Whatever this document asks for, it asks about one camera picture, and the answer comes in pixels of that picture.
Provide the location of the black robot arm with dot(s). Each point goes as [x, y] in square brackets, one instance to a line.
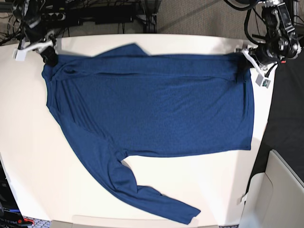
[28, 12]
[280, 43]

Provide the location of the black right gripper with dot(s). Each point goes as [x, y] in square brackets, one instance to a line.
[38, 34]

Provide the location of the black power strip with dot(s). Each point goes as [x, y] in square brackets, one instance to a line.
[53, 16]

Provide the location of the white plastic bin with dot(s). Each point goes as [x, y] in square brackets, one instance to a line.
[275, 198]

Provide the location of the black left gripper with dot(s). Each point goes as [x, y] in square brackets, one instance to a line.
[263, 55]

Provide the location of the blue long-sleeve T-shirt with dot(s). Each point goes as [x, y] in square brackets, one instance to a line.
[125, 102]

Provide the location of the black box with label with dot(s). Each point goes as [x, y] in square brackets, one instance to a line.
[9, 211]

